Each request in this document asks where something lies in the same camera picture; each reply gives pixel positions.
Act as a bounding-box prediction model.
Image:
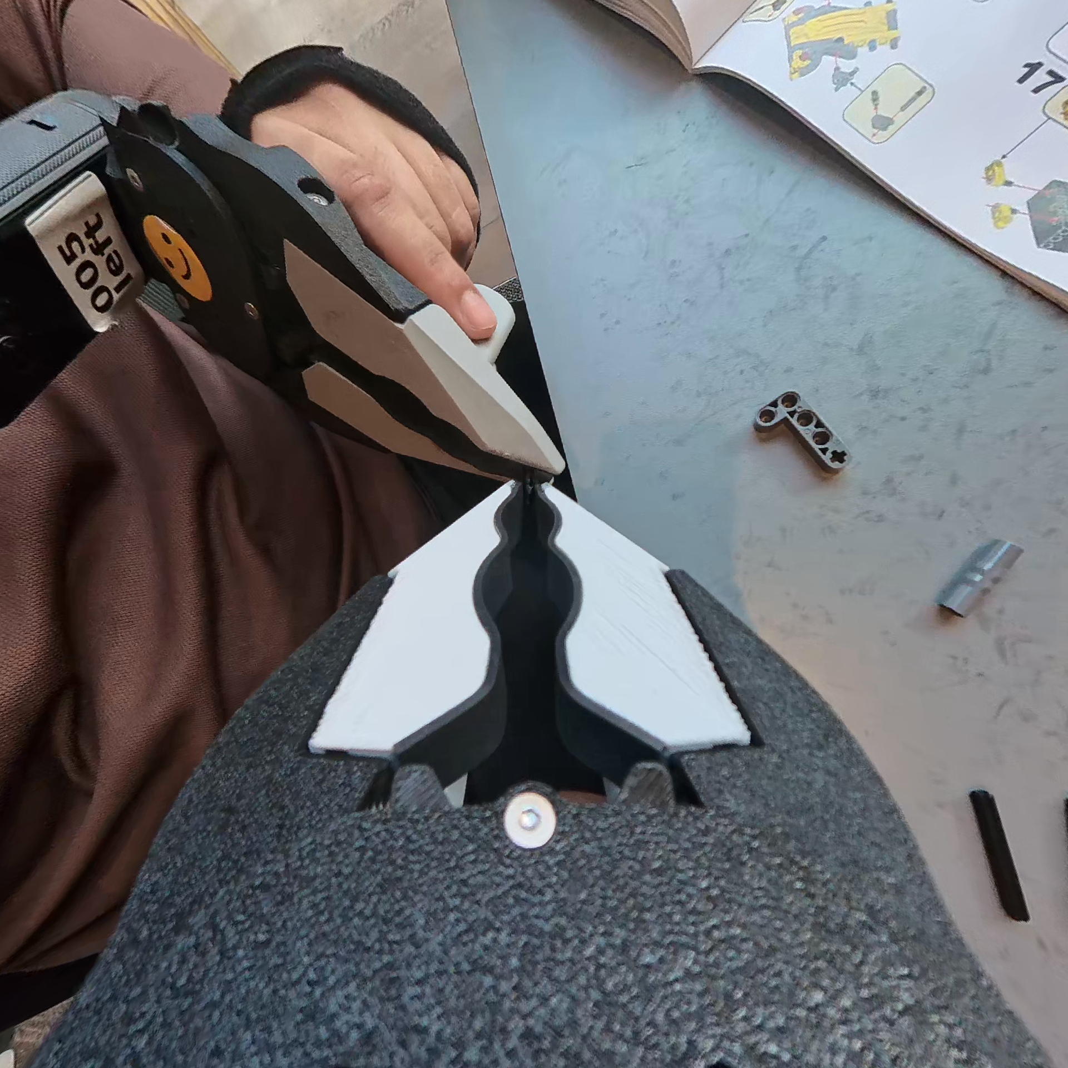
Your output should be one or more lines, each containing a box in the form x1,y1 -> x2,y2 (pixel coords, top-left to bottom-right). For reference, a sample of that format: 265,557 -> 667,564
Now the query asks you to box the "person's left hand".
250,77 -> 500,342

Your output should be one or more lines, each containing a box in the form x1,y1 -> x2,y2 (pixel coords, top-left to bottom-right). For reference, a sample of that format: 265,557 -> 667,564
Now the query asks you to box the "grey desk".
446,0 -> 1068,1068

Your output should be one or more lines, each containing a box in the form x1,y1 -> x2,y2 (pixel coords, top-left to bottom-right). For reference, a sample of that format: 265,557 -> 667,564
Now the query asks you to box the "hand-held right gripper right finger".
532,482 -> 754,781

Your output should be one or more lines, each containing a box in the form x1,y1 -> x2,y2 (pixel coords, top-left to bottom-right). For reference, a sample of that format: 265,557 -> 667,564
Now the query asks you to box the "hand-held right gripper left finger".
309,482 -> 531,785

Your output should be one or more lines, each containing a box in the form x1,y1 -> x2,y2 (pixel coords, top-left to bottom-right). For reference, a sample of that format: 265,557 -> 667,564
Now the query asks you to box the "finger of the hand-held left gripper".
303,361 -> 512,480
282,240 -> 567,480

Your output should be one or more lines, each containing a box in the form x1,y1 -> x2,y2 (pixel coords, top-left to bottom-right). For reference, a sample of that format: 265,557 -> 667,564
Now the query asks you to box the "grey L-shaped beam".
753,390 -> 854,478

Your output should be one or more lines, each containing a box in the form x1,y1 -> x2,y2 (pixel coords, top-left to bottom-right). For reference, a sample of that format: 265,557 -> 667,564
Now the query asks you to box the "grey sleeve connector tube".
934,540 -> 1025,619

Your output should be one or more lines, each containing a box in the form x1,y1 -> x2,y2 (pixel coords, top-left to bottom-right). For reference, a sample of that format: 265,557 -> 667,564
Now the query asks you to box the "white building instruction booklet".
596,0 -> 1068,314

